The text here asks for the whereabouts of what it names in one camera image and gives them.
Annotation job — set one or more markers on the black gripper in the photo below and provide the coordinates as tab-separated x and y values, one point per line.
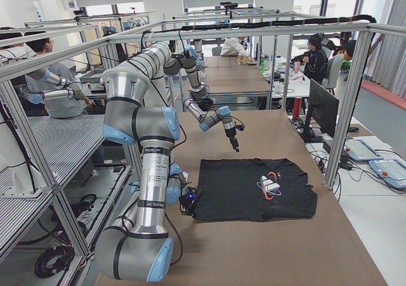
230	134
188	205

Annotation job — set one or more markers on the black printed t-shirt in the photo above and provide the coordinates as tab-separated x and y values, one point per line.
253	189

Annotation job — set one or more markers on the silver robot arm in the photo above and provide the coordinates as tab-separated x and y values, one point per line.
188	61
137	245

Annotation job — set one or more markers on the black computer monitor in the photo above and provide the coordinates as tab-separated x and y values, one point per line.
323	107

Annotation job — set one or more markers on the blue teach pendant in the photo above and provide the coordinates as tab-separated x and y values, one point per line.
392	171

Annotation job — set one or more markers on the red cylinder post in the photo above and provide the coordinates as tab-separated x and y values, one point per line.
296	108

